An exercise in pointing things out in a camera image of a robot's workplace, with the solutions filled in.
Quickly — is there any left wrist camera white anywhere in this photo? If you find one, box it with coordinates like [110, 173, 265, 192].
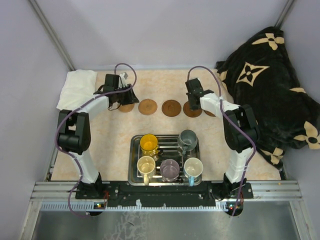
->
[118, 72, 128, 88]

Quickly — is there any purple ceramic mug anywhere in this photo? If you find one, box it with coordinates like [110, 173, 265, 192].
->
[160, 159, 180, 182]

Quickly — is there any dark wooden coaster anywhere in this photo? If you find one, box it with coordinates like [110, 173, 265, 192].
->
[183, 101, 203, 118]
[161, 99, 182, 117]
[204, 110, 216, 117]

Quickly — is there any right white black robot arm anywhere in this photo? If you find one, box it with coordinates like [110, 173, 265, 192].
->
[185, 78, 260, 198]

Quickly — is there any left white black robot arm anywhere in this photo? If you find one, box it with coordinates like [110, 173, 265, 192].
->
[56, 72, 139, 199]

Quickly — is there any white mug blue handle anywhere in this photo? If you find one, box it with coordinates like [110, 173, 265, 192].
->
[183, 157, 204, 187]

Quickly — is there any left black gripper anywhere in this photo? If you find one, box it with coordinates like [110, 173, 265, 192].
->
[115, 83, 140, 106]

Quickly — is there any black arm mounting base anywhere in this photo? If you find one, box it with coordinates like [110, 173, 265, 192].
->
[75, 177, 254, 209]

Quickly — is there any black floral blanket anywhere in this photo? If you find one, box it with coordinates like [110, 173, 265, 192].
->
[215, 26, 320, 169]

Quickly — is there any white folded towel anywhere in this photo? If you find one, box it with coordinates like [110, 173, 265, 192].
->
[56, 69, 98, 111]

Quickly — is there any cream ceramic mug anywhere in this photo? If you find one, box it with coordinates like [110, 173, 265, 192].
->
[136, 156, 156, 186]

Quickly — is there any aluminium frame rail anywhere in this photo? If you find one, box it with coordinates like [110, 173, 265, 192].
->
[30, 180, 302, 216]

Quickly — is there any grey ceramic mug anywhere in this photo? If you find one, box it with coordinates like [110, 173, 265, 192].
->
[177, 129, 198, 156]

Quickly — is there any woven rattan coaster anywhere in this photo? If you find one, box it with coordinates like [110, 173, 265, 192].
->
[118, 103, 135, 113]
[138, 98, 158, 116]

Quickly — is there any stainless steel tray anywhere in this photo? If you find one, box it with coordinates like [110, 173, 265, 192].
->
[127, 134, 203, 187]

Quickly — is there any yellow glass cup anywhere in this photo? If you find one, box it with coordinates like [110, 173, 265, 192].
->
[139, 134, 161, 157]

